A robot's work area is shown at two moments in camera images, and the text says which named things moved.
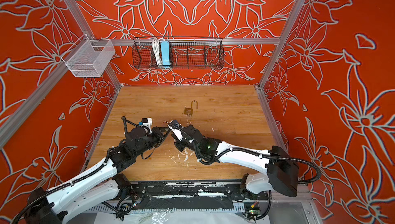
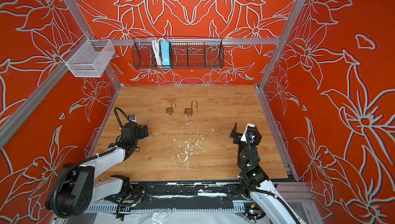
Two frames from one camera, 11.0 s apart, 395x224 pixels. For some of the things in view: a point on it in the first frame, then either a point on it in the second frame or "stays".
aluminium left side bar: x=13 y=122 stays
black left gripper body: x=156 y=136 -> x=141 y=133
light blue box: x=165 y=53 stays
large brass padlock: x=189 y=111 stays
